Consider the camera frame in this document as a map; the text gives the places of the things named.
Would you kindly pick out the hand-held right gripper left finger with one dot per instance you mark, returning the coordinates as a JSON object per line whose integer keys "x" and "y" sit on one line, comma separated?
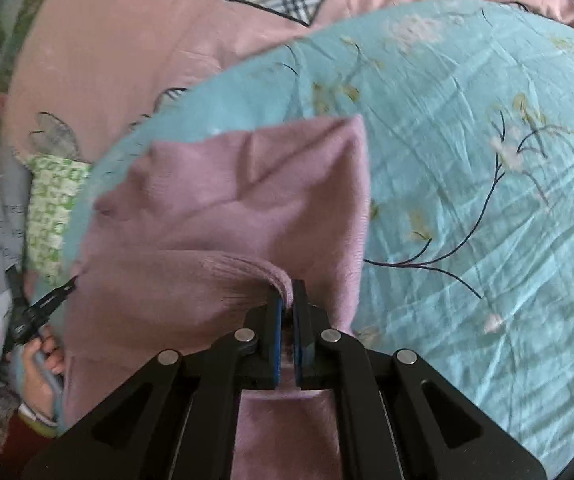
{"x": 277, "y": 340}

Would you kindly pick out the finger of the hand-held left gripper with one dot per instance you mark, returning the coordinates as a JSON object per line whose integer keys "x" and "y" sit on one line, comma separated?
{"x": 14, "y": 287}
{"x": 57, "y": 292}

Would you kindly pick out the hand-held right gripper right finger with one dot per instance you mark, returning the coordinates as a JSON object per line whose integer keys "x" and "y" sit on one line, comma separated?
{"x": 300, "y": 360}

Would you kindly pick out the mauve knitted sweater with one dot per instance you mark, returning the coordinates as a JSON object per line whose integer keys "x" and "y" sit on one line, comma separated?
{"x": 217, "y": 210}

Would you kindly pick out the person's left hand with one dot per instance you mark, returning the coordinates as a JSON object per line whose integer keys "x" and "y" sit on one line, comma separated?
{"x": 39, "y": 380}

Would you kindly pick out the green checkered pillow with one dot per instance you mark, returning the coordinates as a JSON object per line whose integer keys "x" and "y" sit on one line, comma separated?
{"x": 52, "y": 200}

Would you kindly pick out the teal floral bed sheet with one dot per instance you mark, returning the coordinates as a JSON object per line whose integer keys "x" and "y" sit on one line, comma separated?
{"x": 467, "y": 200}

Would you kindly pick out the pink quilt with plaid hearts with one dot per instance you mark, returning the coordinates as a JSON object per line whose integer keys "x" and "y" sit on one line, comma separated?
{"x": 117, "y": 35}

